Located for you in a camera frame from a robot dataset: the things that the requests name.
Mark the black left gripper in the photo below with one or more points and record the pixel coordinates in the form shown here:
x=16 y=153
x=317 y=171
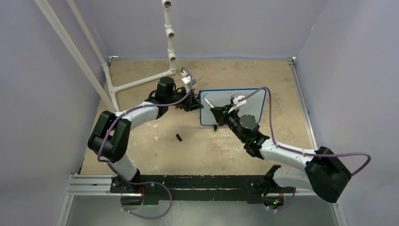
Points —
x=195 y=104

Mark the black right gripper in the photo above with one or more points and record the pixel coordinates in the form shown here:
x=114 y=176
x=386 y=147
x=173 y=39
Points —
x=221 y=114

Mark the white whiteboard marker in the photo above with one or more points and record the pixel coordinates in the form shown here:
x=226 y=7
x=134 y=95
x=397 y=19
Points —
x=208 y=102

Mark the blue framed whiteboard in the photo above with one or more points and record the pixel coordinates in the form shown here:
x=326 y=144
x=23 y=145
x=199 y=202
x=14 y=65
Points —
x=221 y=97

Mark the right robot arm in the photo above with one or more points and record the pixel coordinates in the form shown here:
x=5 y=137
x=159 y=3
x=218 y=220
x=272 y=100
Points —
x=316 y=170

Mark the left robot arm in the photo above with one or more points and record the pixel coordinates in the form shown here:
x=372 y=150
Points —
x=109 y=138

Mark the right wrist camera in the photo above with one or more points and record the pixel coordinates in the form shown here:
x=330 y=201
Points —
x=237 y=101

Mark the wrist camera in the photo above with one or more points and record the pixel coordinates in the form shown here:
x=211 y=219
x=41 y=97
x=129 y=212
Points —
x=237 y=101
x=188 y=81

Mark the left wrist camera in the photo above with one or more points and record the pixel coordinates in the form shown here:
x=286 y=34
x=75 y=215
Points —
x=188 y=81

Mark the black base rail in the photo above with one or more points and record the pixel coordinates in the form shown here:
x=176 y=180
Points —
x=252 y=189

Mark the aluminium frame rail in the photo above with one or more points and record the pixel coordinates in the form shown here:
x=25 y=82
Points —
x=89 y=185

